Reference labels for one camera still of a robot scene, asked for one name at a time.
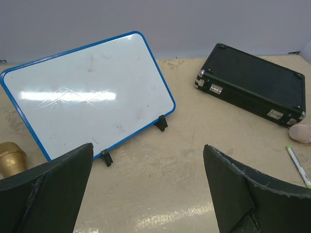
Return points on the pink microphone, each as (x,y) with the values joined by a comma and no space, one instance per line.
(300,133)

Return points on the white whiteboard marker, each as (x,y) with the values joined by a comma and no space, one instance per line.
(299,166)

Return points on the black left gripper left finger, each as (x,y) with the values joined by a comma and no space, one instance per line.
(46,198)

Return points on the gold microphone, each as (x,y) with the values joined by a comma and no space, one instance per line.
(12,159)

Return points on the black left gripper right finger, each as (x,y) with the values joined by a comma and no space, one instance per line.
(246,200)

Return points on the blue framed whiteboard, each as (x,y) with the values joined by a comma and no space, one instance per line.
(103,93)

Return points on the black hard case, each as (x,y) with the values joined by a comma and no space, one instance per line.
(261,87)

